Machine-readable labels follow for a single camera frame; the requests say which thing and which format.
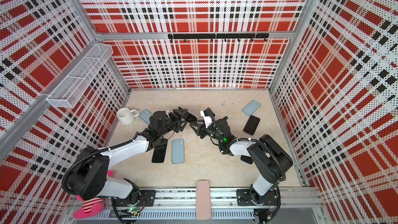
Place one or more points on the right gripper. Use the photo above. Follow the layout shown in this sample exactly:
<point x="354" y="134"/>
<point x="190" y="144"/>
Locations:
<point x="198" y="125"/>

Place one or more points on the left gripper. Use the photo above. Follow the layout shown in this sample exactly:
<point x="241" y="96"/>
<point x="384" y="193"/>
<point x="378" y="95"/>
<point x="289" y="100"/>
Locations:
<point x="178" y="121"/>

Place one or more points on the blue case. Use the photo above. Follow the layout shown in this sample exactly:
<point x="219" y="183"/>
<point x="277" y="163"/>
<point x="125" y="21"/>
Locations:
<point x="145" y="115"/>
<point x="251" y="107"/>

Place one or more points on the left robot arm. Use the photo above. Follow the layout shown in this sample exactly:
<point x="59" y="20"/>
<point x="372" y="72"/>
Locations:
<point x="88" y="176"/>

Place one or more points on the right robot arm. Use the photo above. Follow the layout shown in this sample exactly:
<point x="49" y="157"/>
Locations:
<point x="269" y="157"/>

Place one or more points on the light blue cased phone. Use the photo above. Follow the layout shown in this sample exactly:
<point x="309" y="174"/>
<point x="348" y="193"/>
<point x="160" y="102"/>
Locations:
<point x="178" y="151"/>

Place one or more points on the pink phone case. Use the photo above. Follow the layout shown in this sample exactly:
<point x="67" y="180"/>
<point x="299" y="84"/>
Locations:
<point x="203" y="200"/>

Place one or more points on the white ceramic mug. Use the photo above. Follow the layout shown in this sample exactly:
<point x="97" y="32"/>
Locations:
<point x="127" y="116"/>

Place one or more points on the pink plush toy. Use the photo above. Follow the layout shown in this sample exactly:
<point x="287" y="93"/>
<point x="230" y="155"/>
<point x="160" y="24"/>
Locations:
<point x="89" y="208"/>

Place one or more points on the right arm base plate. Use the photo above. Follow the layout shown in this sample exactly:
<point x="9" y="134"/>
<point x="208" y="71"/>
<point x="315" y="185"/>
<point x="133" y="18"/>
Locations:
<point x="249" y="197"/>

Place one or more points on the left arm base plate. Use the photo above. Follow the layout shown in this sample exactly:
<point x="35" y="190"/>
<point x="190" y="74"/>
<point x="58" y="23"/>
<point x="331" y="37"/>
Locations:
<point x="140" y="198"/>

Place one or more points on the black hook rail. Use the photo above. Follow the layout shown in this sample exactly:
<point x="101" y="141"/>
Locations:
<point x="250" y="36"/>

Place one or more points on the white wire basket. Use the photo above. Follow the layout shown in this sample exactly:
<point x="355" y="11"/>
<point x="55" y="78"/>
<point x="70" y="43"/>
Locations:
<point x="70" y="90"/>

